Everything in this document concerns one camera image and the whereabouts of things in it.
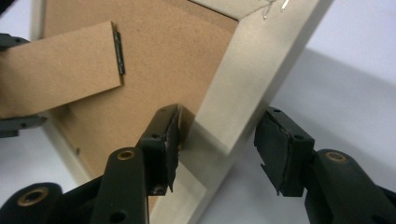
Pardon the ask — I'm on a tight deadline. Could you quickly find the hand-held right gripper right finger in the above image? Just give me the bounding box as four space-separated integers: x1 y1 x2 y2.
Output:
253 105 317 198

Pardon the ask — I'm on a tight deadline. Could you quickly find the white table mat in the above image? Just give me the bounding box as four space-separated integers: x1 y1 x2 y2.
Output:
0 0 396 224

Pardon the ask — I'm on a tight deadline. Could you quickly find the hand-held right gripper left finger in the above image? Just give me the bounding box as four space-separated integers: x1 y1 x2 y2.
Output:
135 104 183 198

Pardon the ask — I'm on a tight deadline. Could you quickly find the wooden picture frame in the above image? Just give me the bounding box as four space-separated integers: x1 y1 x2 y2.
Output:
0 0 334 224

